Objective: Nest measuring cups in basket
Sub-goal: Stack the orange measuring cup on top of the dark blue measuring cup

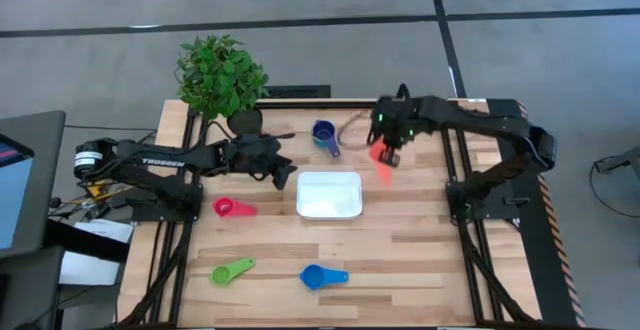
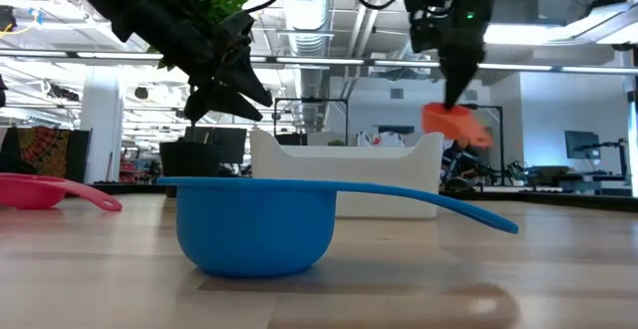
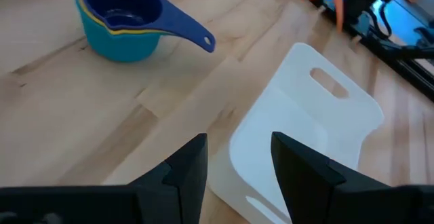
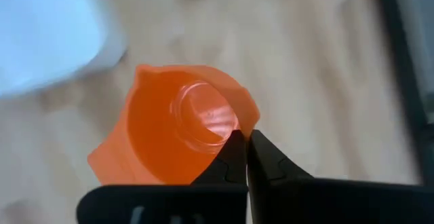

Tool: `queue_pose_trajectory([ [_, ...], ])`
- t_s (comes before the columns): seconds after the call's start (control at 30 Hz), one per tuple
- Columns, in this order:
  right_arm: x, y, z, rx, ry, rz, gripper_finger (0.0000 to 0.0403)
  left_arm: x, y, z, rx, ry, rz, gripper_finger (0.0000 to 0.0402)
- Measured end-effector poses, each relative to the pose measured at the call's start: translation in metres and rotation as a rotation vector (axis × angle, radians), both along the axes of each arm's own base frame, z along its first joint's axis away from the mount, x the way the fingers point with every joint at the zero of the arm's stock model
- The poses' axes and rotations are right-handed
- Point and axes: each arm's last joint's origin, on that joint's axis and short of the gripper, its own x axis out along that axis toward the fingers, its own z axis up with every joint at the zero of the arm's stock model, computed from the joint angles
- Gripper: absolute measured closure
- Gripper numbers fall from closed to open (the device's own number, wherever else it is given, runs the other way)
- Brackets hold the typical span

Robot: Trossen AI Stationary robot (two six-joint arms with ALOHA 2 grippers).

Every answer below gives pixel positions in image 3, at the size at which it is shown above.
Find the purple measuring cup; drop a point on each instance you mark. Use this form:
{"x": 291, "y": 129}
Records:
{"x": 169, "y": 18}

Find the yellow measuring cup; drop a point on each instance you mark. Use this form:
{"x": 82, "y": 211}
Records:
{"x": 89, "y": 11}

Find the black table frame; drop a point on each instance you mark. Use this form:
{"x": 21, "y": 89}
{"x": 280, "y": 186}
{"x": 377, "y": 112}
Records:
{"x": 407, "y": 68}

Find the white plastic basket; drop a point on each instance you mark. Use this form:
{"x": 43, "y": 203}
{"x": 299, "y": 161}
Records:
{"x": 291, "y": 115}

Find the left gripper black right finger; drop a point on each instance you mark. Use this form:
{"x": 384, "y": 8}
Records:
{"x": 312, "y": 190}

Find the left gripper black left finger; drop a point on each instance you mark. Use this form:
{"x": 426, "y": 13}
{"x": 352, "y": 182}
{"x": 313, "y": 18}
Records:
{"x": 183, "y": 190}

